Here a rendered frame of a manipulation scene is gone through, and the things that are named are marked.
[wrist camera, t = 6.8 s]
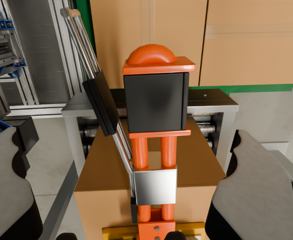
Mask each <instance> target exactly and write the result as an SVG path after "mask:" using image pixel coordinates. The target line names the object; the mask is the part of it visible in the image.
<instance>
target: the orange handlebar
mask: <svg viewBox="0 0 293 240"><path fill-rule="evenodd" d="M175 61H178V60H177V58H176V56H175V55H174V53H173V52H172V51H171V50H170V49H168V48H167V47H165V46H163V45H158V44H147V45H144V46H140V47H138V48H137V49H136V50H134V51H133V52H132V53H131V54H130V55H129V57H128V59H127V61H126V63H127V64H143V63H159V62H160V63H165V62H175ZM176 140H177V136H170V137H161V163H162V165H164V166H166V167H172V166H174V165H175V164H176ZM131 146H132V156H133V166H134V167H136V168H139V169H142V168H145V167H146V166H147V165H148V147H147V138H134V139H131ZM174 207H175V204H161V208H153V209H151V207H150V205H143V206H138V205H137V211H138V221H139V223H138V229H139V239H140V240H164V239H165V237H166V235H167V234H168V233H169V232H171V231H175V227H176V222H175V221H174Z"/></svg>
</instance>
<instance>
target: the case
mask: <svg viewBox="0 0 293 240"><path fill-rule="evenodd" d="M119 120H120V123H121V125H122V128H123V131H124V133H125V136H126V139H127V141H128V144H129V146H130V149H131V152H132V146H131V139H130V138H129V132H128V124H127V119H119ZM186 121H187V123H188V126H189V128H190V130H191V134H190V135H188V136H177V140H176V165H177V169H178V170H177V193H176V203H175V207H174V221H175V222H176V224H182V223H199V222H204V223H205V222H206V218H207V215H208V211H209V207H210V204H211V200H212V197H213V194H214V192H215V189H216V187H217V185H218V183H219V181H220V180H222V179H223V178H225V177H227V176H226V174H225V173H224V171H223V169H222V167H221V165H220V164H219V162H218V160H217V158H216V157H215V155H214V153H213V151H212V150H211V148H210V146H209V144H208V142H207V141H206V139H205V137H204V135H203V134H202V132H201V130H200V128H199V126H198V124H197V123H196V121H195V119H194V117H193V116H189V117H187V120H186ZM147 147H148V152H152V151H161V137H152V138H147ZM74 195H75V199H76V202H77V206H78V210H79V214H80V217H81V221H82V225H83V228H84V232H85V235H86V239H87V240H104V239H103V235H102V232H103V229H104V228H116V227H133V226H137V227H138V223H139V221H138V217H137V223H133V222H132V215H131V207H130V200H131V194H130V184H129V174H128V172H127V170H126V168H125V165H124V163H123V161H122V159H121V156H120V154H119V151H118V149H117V146H116V144H115V141H114V139H113V137H112V135H109V136H107V137H105V135H104V133H103V131H102V129H101V126H100V125H99V127H98V130H97V132H96V135H95V138H94V140H93V143H92V145H91V148H90V151H89V153H88V156H87V159H86V161H85V164H84V166H83V169H82V172H81V174H80V177H79V179H78V182H77V184H76V187H75V190H74Z"/></svg>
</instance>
